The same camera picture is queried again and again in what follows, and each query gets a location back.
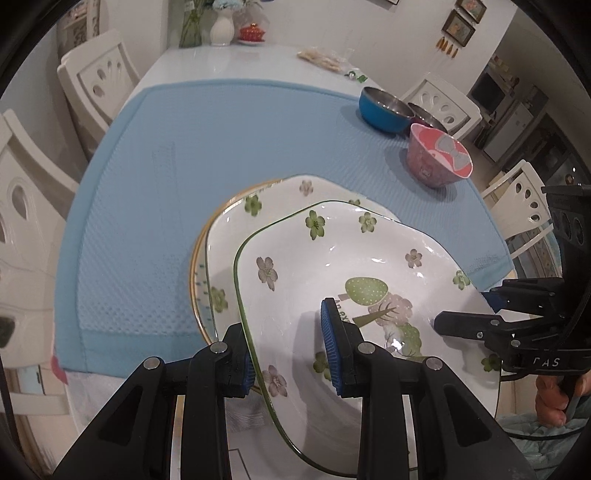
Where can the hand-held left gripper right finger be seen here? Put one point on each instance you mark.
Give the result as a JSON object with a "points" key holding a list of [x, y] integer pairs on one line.
{"points": [[331, 341]]}

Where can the small green floral plate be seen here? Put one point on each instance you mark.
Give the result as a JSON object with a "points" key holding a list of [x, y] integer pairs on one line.
{"points": [[300, 258]]}

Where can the person's right hand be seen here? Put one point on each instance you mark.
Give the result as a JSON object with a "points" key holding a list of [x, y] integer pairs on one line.
{"points": [[549, 397]]}

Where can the pink cartoon bowl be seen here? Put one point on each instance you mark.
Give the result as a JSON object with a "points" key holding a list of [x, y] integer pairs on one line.
{"points": [[425, 161]]}

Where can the white carved dining chair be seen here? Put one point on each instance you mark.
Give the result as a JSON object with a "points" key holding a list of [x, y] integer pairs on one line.
{"points": [[503, 194], [27, 230], [461, 110], [74, 69]]}

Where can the small green object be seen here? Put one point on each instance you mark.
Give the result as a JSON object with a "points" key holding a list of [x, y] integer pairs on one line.
{"points": [[361, 78]]}

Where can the hanging orange ornaments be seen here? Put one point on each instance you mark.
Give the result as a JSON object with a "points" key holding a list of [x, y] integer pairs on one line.
{"points": [[448, 47]]}

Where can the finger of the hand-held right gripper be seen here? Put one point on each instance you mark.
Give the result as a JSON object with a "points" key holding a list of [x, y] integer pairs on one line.
{"points": [[495, 303], [461, 323]]}

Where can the teal quilted clothing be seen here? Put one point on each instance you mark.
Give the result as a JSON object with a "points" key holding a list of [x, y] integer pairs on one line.
{"points": [[531, 457]]}

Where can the blue and white flowers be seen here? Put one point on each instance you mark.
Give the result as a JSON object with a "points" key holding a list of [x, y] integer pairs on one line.
{"points": [[226, 4]]}

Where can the glass vase with green stems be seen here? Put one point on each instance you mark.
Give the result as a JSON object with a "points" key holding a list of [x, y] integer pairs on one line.
{"points": [[189, 27]]}

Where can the small framed picture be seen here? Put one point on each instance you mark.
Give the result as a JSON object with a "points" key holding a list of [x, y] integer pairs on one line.
{"points": [[472, 8], [459, 27]]}

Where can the dark kitchen appliance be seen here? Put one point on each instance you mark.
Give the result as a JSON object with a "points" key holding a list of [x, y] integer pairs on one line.
{"points": [[487, 92]]}

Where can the large green floral plate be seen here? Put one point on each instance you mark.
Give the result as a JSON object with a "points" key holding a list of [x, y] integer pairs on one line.
{"points": [[231, 240]]}

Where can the blue steel bowl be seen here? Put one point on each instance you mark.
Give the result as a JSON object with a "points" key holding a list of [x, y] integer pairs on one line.
{"points": [[374, 115]]}

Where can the magenta steel bowl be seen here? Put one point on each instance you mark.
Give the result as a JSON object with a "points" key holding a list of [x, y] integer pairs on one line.
{"points": [[429, 117]]}

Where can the blue leaf gold-rimmed plate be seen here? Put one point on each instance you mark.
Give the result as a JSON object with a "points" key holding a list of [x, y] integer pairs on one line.
{"points": [[198, 286]]}

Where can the white cabinet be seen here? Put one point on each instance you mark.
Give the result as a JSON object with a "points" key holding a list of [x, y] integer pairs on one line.
{"points": [[512, 134]]}

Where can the clear snack packet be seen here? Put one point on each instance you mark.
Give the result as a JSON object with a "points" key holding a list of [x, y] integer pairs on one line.
{"points": [[323, 57]]}

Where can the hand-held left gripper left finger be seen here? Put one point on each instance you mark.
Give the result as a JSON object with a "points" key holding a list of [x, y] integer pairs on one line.
{"points": [[242, 369]]}

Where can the light blue table mat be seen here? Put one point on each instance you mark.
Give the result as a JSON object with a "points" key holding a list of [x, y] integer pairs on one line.
{"points": [[184, 152]]}

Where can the white ceramic vase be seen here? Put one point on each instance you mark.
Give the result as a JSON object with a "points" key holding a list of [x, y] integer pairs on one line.
{"points": [[220, 30]]}

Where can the red lidded pot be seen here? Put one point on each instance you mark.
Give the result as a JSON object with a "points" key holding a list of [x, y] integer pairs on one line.
{"points": [[251, 33]]}

